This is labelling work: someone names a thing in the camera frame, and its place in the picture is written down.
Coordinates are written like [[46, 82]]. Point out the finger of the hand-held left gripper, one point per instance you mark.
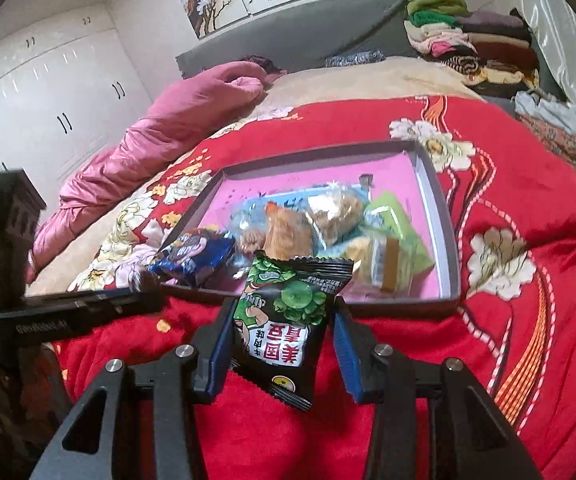
[[117, 305]]

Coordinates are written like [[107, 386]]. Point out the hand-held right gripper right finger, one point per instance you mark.
[[345, 360]]

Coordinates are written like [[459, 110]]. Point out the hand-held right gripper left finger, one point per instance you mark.
[[217, 355]]

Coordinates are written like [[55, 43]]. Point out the black and green snack packet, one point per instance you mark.
[[288, 305]]

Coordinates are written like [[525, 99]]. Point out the blue snack packet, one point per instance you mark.
[[192, 255]]

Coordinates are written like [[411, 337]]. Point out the clear-wrapped yellow cake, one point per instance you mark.
[[385, 265]]

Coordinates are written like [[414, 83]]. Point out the clear packet brown pastry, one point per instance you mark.
[[288, 235]]

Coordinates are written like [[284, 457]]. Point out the clear packet of brown snack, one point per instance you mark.
[[333, 215]]

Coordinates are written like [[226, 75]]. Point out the green snack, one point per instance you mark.
[[393, 217]]

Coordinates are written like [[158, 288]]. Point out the shallow grey cardboard box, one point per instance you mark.
[[434, 210]]

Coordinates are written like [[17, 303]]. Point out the white wardrobe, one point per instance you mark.
[[42, 100]]

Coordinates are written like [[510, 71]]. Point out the pink quilt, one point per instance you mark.
[[167, 125]]

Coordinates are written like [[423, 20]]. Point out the red floral blanket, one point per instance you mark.
[[518, 200]]

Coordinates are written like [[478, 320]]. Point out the blue patterned cloth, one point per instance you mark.
[[355, 58]]

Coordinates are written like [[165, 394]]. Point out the pink floral cloth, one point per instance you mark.
[[563, 150]]

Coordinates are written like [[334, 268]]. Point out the grey headboard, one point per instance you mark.
[[293, 35]]

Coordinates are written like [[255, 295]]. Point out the white and blue cloth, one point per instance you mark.
[[553, 110]]

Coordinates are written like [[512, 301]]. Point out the pile of folded clothes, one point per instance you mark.
[[493, 45]]

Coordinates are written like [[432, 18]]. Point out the white satin curtain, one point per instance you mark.
[[568, 35]]

